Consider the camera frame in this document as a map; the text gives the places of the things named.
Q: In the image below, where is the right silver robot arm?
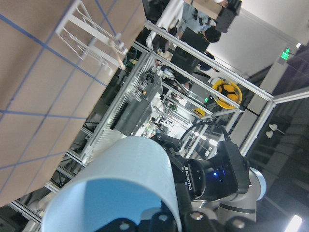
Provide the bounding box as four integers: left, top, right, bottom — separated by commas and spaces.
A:
152, 133, 266, 220

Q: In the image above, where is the yellow hard hat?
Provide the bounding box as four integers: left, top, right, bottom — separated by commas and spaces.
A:
212, 80, 242, 110

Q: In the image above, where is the white wire cup rack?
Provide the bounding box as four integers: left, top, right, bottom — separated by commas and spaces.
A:
55, 0, 128, 75

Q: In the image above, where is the light blue ribbed cup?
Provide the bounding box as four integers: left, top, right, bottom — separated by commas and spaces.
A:
42, 136, 182, 232

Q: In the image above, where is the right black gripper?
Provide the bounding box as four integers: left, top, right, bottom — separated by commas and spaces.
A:
154, 133, 249, 201

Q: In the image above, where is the black braided cable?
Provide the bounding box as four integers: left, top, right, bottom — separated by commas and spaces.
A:
180, 121, 231, 148

